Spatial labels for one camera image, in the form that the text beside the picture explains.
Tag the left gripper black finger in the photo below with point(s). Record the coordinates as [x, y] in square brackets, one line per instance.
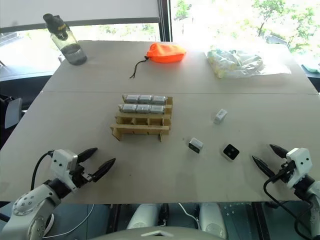
[104, 169]
[87, 153]

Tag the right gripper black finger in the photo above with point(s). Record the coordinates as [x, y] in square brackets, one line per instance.
[263, 166]
[280, 150]

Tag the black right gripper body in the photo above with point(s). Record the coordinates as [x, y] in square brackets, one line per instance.
[287, 172]

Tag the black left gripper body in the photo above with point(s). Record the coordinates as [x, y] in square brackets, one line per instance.
[79, 175]

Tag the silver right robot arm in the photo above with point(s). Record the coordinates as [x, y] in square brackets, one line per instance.
[312, 200]

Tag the small white-black block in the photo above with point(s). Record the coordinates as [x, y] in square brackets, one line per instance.
[230, 152]

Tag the wooden divider tray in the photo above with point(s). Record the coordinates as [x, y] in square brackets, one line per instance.
[142, 125]

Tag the white rounded shell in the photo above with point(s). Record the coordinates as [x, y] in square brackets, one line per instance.
[142, 217]
[212, 220]

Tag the grey office chair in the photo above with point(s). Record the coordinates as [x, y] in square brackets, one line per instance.
[13, 112]

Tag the grey curved robot body cover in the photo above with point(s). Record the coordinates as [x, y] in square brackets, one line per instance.
[160, 235]

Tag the pale green cloth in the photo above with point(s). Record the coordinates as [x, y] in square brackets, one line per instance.
[312, 68]

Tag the clear plastic bag with packets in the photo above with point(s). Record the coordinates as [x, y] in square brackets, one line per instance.
[235, 62]

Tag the clear water bottle black lid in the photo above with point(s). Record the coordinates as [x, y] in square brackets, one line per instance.
[70, 47]

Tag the white roller blind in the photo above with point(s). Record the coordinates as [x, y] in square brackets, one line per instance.
[75, 11]

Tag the dark window frame post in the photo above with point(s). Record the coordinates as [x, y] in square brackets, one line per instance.
[165, 20]

